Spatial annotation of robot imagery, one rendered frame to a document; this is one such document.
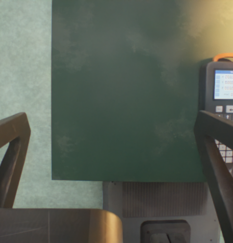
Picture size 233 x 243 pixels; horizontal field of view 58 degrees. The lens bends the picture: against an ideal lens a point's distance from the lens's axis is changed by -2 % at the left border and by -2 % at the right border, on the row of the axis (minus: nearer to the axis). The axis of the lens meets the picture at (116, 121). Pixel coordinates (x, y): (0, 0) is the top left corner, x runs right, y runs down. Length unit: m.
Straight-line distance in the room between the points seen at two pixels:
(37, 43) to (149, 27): 0.88
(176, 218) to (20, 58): 1.05
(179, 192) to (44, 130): 0.72
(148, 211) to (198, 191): 0.23
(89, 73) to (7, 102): 0.90
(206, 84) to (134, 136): 0.14
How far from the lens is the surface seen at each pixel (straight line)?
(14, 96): 1.20
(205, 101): 0.36
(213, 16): 0.41
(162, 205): 0.98
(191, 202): 1.00
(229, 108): 0.37
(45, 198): 1.27
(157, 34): 0.37
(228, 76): 0.37
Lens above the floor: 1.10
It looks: 84 degrees down
